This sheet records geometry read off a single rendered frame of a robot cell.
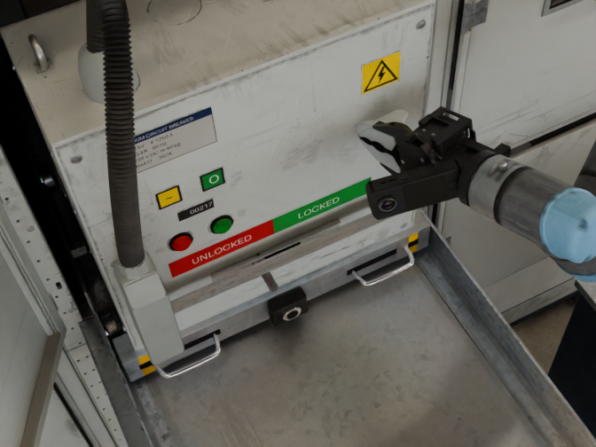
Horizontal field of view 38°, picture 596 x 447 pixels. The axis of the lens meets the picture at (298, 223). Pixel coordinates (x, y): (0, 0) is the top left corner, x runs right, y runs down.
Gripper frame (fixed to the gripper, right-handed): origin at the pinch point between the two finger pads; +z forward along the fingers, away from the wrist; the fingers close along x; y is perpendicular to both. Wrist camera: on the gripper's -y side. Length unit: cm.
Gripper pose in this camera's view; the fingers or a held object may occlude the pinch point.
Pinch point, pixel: (359, 133)
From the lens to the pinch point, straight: 117.7
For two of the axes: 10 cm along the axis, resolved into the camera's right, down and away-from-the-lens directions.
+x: -2.2, -7.2, -6.6
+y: 7.4, -5.6, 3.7
